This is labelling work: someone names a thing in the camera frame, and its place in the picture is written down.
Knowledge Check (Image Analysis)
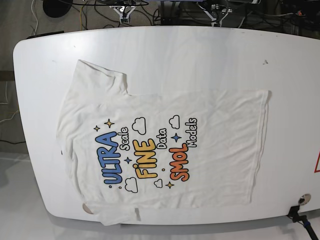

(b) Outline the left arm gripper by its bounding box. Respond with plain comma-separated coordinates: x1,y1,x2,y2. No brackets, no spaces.
197,2,232,27

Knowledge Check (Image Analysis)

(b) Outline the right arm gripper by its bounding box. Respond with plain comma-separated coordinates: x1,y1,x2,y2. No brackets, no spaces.
110,5,136,24

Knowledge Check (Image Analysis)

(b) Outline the white printed T-shirt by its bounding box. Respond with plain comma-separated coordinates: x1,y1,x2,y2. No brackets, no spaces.
56,60,269,226

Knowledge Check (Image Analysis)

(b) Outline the black round stand base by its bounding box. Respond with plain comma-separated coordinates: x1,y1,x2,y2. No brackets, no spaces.
42,0,73,18

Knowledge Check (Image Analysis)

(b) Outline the red warning sticker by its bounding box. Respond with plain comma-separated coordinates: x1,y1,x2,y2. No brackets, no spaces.
314,153,320,173

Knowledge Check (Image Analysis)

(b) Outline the left table grommet hole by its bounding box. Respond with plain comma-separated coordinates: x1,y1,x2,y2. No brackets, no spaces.
82,203,93,215

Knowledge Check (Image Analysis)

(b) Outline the right metal table grommet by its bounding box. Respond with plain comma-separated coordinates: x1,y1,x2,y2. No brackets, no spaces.
298,193,312,206

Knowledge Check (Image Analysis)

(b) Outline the black equipment frame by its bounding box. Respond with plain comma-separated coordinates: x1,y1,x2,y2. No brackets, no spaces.
157,0,182,26

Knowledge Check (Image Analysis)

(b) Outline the white floor cable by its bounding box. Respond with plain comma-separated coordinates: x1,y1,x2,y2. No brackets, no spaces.
30,0,40,36

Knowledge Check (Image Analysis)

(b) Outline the black clamp with cable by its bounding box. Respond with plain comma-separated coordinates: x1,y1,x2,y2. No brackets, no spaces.
286,205,319,240

